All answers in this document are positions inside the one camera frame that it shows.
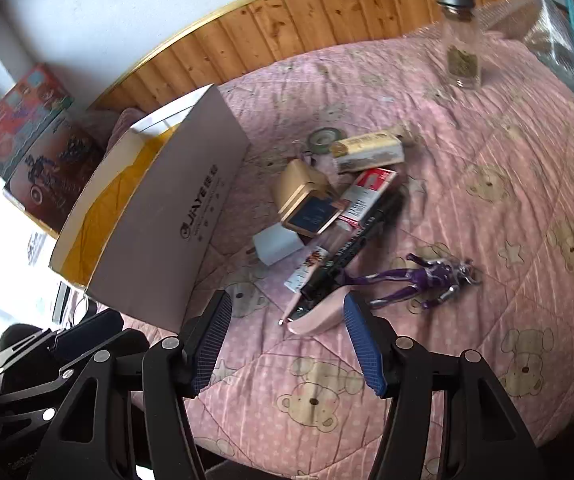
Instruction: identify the yellow rectangular packet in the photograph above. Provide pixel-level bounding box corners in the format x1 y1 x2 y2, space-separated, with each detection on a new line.
329 130 405 173

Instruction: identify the pale pink cloth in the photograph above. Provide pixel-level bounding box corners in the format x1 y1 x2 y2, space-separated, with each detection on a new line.
106 107 140 153

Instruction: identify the purple action figure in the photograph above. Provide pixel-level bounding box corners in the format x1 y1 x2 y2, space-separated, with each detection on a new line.
342 254 483 311

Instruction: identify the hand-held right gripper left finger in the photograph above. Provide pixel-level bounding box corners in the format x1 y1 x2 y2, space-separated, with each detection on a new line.
24 290 233 480

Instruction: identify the pink bear print blanket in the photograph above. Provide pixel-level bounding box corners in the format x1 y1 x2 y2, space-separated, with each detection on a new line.
87 25 574 480

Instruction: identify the green tape roll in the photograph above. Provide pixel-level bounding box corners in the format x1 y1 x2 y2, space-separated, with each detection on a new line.
309 127 345 153

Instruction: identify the gold framed dark box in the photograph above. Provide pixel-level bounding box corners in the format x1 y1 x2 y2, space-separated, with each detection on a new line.
281 195 345 236

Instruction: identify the dark toy box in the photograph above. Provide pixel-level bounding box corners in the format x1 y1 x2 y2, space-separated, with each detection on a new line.
2 110 108 241

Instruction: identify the gold tin box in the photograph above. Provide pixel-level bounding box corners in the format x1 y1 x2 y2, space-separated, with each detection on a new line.
273 159 338 221

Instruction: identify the white charger adapter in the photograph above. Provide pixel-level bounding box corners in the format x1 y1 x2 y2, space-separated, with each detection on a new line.
252 225 304 267

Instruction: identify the black marker pen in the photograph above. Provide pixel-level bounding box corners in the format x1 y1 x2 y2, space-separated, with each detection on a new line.
287 190 408 323

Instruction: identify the clear bubble wrap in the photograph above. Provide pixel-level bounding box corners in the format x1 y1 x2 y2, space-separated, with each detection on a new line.
487 0 574 126

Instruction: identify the pink plastic piece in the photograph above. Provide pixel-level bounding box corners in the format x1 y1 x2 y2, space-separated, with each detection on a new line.
287 285 355 336

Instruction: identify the red and white staple box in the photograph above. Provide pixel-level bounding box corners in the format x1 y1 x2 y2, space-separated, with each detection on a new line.
339 167 398 228

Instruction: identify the colourful toy box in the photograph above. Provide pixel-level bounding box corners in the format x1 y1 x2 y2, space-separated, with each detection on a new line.
0 62 75 181

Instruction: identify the pink binder clip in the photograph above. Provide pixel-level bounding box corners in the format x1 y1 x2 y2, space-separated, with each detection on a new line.
297 145 340 186

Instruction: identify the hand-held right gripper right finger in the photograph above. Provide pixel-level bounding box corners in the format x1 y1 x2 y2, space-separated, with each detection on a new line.
343 294 548 480

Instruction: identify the small white printed tube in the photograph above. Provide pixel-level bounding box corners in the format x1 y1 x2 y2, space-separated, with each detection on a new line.
284 246 330 293

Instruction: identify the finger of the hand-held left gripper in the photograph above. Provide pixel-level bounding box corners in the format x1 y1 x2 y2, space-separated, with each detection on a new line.
0 309 122 376
0 330 150 411

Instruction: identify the white cardboard box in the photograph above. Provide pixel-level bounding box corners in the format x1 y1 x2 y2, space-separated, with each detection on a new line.
48 83 253 335

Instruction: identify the glass jar with silver lid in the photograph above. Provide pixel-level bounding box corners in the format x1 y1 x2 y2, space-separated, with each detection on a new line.
432 0 483 91

